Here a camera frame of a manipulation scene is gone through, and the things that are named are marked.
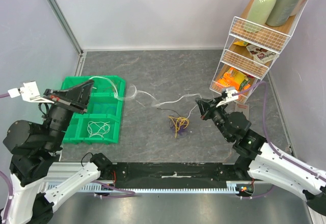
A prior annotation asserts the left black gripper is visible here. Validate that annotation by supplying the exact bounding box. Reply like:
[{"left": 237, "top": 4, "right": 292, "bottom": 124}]
[{"left": 44, "top": 78, "right": 97, "bottom": 149}]

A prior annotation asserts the coloured cable bundle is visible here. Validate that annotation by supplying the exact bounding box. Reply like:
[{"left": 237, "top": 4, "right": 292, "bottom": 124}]
[{"left": 168, "top": 116, "right": 191, "bottom": 138}]

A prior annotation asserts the brown cable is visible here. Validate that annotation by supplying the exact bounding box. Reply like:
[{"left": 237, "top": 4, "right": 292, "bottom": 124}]
[{"left": 103, "top": 80, "right": 122, "bottom": 94}]

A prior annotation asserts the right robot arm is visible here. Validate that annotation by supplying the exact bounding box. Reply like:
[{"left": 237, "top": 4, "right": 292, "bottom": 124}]
[{"left": 196, "top": 97, "right": 325, "bottom": 215}]

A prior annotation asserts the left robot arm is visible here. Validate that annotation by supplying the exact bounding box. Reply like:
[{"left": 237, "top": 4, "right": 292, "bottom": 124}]
[{"left": 1, "top": 79, "right": 112, "bottom": 223}]

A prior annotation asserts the orange snack box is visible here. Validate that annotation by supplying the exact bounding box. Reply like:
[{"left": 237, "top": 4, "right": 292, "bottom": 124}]
[{"left": 214, "top": 67, "right": 251, "bottom": 92}]

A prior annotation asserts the green compartment bin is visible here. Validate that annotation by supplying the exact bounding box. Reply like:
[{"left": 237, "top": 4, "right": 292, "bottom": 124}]
[{"left": 61, "top": 75, "right": 126, "bottom": 145}]

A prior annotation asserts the small pink card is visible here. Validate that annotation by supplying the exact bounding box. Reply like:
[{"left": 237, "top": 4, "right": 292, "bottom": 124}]
[{"left": 235, "top": 103, "right": 250, "bottom": 120}]

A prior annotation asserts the yellow snack bag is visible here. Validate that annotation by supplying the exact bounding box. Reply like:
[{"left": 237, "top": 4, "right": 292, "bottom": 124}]
[{"left": 233, "top": 40, "right": 249, "bottom": 47}]

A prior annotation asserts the chobani yogurt pack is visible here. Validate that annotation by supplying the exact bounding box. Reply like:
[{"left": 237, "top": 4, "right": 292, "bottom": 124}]
[{"left": 246, "top": 44, "right": 279, "bottom": 65}]

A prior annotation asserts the light green spray bottle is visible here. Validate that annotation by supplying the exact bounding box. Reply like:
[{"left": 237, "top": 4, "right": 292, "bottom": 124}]
[{"left": 243, "top": 0, "right": 276, "bottom": 33}]

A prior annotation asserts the dark green bottle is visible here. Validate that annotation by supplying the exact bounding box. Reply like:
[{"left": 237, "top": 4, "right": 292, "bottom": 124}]
[{"left": 266, "top": 0, "right": 299, "bottom": 27}]

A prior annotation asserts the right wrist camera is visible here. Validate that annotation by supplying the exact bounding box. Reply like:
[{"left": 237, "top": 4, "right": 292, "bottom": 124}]
[{"left": 216, "top": 87, "right": 239, "bottom": 107}]

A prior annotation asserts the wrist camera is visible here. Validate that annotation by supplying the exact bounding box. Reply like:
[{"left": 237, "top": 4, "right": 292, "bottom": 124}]
[
  {"left": 216, "top": 87, "right": 239, "bottom": 107},
  {"left": 8, "top": 81, "right": 41, "bottom": 102}
]

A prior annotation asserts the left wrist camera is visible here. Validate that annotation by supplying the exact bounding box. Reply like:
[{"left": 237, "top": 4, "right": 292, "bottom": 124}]
[{"left": 8, "top": 81, "right": 41, "bottom": 102}]

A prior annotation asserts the white wire shelf rack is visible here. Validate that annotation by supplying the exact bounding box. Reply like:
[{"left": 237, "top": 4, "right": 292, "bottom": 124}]
[{"left": 209, "top": 0, "right": 308, "bottom": 94}]

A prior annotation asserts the aluminium rail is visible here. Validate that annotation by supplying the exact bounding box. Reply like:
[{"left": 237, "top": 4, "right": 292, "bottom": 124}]
[{"left": 45, "top": 161, "right": 255, "bottom": 194}]

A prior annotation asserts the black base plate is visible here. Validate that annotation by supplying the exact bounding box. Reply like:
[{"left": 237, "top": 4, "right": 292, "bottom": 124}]
[{"left": 101, "top": 161, "right": 265, "bottom": 190}]

